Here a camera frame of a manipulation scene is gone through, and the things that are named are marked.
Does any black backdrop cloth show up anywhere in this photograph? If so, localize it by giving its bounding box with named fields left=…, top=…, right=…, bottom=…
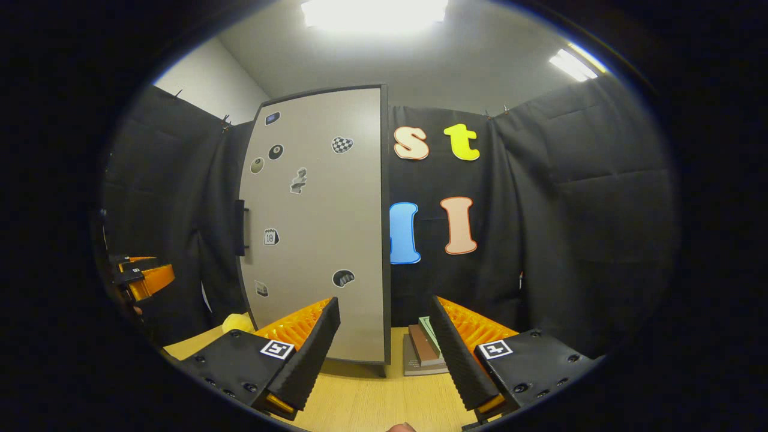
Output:
left=99, top=75, right=682, bottom=361

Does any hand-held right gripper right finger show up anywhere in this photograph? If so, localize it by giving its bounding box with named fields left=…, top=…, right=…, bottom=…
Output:
left=428, top=295, right=601, bottom=422

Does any black door handle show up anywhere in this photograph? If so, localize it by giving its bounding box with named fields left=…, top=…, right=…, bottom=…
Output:
left=234, top=200, right=248, bottom=257

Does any brown book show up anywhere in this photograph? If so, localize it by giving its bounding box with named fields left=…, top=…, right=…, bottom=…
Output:
left=409, top=324, right=443, bottom=367

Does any dark grey cabinet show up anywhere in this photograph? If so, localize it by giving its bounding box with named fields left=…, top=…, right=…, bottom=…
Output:
left=237, top=84, right=394, bottom=379

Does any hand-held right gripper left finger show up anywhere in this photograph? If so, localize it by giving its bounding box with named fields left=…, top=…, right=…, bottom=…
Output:
left=174, top=297, right=341, bottom=421

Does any small ceiling light panel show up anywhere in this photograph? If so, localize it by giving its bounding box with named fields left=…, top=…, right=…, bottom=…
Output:
left=549, top=42, right=608, bottom=83

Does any yellow ball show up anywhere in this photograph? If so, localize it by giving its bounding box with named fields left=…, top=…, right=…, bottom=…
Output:
left=222, top=313, right=256, bottom=335

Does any large ceiling light panel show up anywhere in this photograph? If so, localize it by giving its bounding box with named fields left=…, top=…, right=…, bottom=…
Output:
left=300, top=0, right=449, bottom=34

